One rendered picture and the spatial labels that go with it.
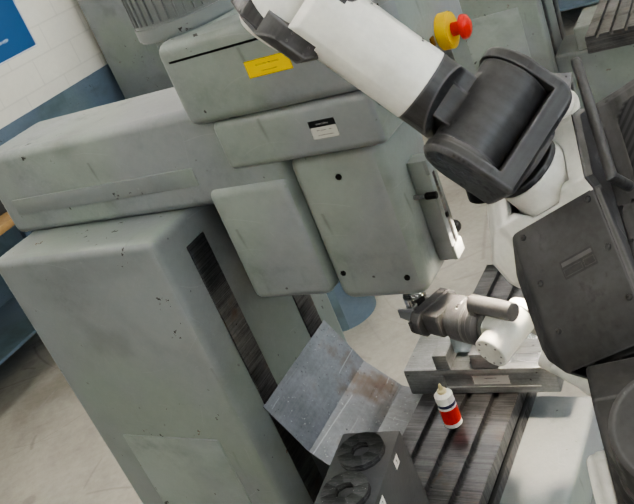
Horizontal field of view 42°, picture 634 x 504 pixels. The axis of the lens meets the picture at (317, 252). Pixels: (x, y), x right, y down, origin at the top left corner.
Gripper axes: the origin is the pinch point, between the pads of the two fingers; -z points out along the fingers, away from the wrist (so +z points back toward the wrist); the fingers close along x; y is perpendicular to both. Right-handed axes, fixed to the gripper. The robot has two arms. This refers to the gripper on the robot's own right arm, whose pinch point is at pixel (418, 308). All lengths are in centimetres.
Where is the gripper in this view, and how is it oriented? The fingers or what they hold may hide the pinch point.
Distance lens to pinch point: 168.6
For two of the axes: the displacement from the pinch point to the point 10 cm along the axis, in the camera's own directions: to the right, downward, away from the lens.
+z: 6.2, 1.2, -7.8
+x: -7.0, 5.3, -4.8
